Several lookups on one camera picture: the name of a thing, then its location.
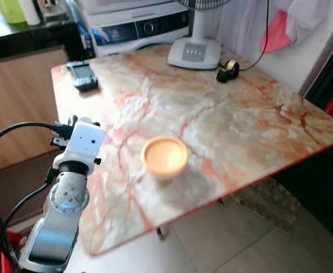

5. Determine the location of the black handheld device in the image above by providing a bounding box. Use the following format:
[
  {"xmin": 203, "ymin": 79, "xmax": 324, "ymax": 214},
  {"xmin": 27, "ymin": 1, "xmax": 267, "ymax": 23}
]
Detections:
[{"xmin": 66, "ymin": 60, "xmax": 99, "ymax": 92}]

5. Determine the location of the wooden cabinet with black counter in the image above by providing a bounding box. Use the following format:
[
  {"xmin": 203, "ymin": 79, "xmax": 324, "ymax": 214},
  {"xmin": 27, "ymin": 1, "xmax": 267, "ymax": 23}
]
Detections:
[{"xmin": 0, "ymin": 11, "xmax": 90, "ymax": 171}]

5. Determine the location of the yellow round bowl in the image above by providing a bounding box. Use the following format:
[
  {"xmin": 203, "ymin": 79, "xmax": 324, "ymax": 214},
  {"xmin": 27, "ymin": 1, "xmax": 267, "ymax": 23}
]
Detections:
[{"xmin": 141, "ymin": 136, "xmax": 190, "ymax": 180}]

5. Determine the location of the clear glass container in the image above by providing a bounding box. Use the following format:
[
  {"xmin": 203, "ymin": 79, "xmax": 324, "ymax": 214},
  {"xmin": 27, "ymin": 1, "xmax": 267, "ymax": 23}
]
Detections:
[{"xmin": 41, "ymin": 0, "xmax": 68, "ymax": 21}]

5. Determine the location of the white plastic bottle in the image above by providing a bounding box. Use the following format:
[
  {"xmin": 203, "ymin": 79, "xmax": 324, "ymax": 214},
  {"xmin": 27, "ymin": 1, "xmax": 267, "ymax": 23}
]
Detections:
[{"xmin": 18, "ymin": 0, "xmax": 41, "ymax": 26}]

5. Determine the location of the green plastic bottle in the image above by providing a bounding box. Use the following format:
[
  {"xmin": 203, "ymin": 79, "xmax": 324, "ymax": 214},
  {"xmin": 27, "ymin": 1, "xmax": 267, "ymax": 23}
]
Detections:
[{"xmin": 0, "ymin": 0, "xmax": 26, "ymax": 24}]

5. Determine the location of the white standing fan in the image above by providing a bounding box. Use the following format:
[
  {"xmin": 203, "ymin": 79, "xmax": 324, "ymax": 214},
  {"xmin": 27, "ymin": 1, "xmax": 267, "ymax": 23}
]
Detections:
[{"xmin": 168, "ymin": 0, "xmax": 231, "ymax": 70}]

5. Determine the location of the white hanging cloth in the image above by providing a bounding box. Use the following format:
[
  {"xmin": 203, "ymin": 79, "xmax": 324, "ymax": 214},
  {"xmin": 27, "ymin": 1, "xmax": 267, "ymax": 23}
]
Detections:
[{"xmin": 274, "ymin": 0, "xmax": 329, "ymax": 46}]

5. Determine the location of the pink hanging cloth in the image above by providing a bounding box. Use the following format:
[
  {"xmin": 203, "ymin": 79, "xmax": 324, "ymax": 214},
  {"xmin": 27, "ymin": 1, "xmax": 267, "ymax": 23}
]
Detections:
[{"xmin": 260, "ymin": 9, "xmax": 292, "ymax": 53}]

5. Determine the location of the speckled stone block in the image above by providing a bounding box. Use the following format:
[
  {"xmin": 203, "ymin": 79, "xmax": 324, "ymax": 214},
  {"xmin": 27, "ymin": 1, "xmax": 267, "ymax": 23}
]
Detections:
[{"xmin": 235, "ymin": 179, "xmax": 301, "ymax": 231}]

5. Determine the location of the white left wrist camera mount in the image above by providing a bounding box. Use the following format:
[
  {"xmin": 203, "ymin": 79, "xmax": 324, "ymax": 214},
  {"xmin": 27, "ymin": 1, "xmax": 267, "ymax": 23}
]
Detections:
[{"xmin": 53, "ymin": 117, "xmax": 106, "ymax": 174}]

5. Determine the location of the black fan power cable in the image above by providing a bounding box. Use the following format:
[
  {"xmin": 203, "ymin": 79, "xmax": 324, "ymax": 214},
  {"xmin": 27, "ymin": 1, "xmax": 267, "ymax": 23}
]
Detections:
[{"xmin": 238, "ymin": 0, "xmax": 270, "ymax": 72}]

